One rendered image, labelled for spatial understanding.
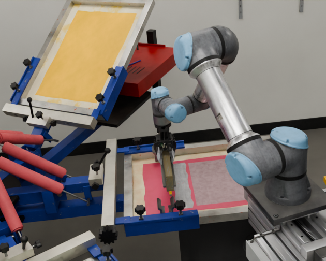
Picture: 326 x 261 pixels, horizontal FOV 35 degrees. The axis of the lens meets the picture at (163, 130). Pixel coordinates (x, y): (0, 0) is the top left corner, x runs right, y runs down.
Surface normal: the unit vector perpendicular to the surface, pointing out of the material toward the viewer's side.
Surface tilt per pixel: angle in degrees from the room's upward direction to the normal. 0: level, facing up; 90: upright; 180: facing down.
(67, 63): 32
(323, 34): 90
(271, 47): 90
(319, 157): 0
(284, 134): 8
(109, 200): 0
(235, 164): 95
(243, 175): 95
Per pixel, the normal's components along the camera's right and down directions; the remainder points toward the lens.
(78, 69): -0.31, -0.49
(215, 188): -0.09, -0.87
